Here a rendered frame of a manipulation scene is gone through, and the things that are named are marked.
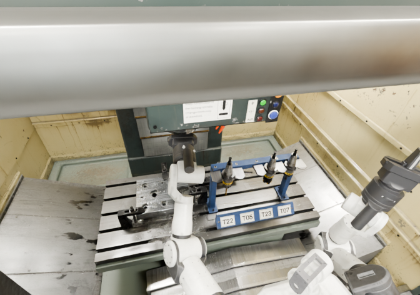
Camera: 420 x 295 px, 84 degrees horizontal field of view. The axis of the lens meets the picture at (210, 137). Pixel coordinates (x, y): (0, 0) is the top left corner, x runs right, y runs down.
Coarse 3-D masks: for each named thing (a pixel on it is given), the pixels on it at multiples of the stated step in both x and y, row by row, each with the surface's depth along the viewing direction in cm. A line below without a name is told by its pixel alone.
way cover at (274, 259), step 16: (288, 240) 138; (208, 256) 126; (224, 256) 125; (240, 256) 126; (256, 256) 127; (272, 256) 128; (288, 256) 130; (160, 272) 122; (224, 272) 120; (240, 272) 120; (256, 272) 122; (272, 272) 123; (160, 288) 117; (176, 288) 117; (224, 288) 115; (240, 288) 114
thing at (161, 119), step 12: (156, 108) 68; (168, 108) 69; (180, 108) 70; (240, 108) 75; (156, 120) 71; (168, 120) 72; (180, 120) 73; (216, 120) 76; (228, 120) 77; (240, 120) 78; (264, 120) 81; (156, 132) 75
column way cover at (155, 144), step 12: (132, 108) 137; (144, 108) 138; (144, 120) 144; (144, 132) 150; (168, 132) 154; (192, 132) 158; (204, 132) 162; (144, 144) 157; (156, 144) 159; (168, 144) 161; (204, 144) 169; (144, 156) 163
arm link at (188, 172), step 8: (176, 152) 88; (184, 152) 83; (192, 152) 88; (176, 160) 86; (184, 160) 81; (192, 160) 81; (184, 168) 78; (192, 168) 78; (200, 168) 83; (184, 176) 81; (192, 176) 82; (200, 176) 82
